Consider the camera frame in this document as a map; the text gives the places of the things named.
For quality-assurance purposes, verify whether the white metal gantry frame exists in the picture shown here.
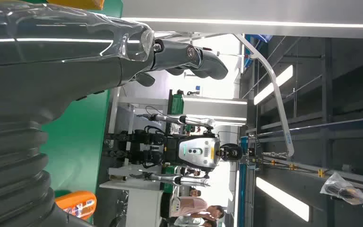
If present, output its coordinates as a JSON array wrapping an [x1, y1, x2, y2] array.
[[231, 33, 295, 158]]

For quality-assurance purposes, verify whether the white table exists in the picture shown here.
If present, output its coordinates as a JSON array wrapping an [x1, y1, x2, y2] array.
[[100, 163, 166, 227]]

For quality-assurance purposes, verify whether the green table mat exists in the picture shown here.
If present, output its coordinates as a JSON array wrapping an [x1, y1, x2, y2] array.
[[23, 0, 123, 224]]

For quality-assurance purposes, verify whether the white workbench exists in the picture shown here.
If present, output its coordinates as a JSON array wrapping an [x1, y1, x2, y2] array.
[[108, 87, 249, 127]]

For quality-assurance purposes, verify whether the orange detergent bottle clear cap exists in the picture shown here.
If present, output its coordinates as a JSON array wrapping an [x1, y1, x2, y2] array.
[[54, 191, 97, 220]]

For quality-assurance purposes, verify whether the ceiling light panel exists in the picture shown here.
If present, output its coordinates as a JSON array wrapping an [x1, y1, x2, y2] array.
[[255, 176, 310, 222], [253, 65, 294, 106]]

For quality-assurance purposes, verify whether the clear plastic bag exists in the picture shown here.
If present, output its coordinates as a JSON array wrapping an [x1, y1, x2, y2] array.
[[320, 172, 363, 211]]

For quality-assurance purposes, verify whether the green equipment box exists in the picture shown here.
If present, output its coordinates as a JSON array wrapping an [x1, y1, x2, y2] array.
[[169, 92, 185, 116], [161, 165, 183, 194]]

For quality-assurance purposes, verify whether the yellow taped cardboard box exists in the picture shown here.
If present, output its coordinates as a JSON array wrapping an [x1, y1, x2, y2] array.
[[47, 0, 105, 10]]

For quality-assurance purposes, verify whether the silver black humanoid robot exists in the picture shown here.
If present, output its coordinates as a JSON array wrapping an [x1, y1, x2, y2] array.
[[104, 113, 244, 189]]

